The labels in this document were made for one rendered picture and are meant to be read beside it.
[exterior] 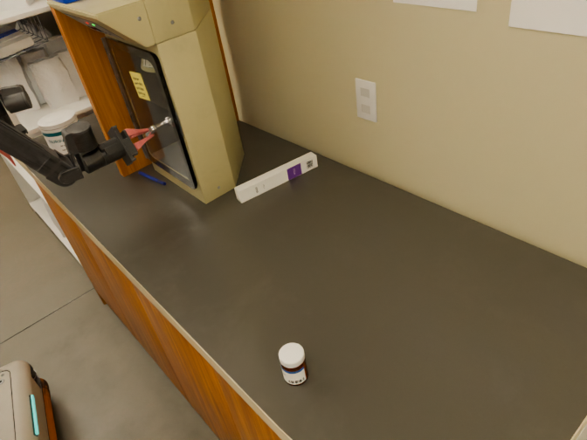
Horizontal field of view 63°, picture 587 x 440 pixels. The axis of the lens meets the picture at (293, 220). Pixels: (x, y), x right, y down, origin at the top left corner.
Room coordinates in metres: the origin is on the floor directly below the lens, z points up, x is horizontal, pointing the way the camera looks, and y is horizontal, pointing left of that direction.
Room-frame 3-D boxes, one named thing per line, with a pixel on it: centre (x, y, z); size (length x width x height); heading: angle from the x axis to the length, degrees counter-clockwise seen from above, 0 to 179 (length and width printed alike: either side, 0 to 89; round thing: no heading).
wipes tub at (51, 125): (1.68, 0.77, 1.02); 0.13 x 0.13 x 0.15
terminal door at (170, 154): (1.31, 0.35, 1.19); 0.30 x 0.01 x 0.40; 35
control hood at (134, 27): (1.28, 0.39, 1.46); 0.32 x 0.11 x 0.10; 36
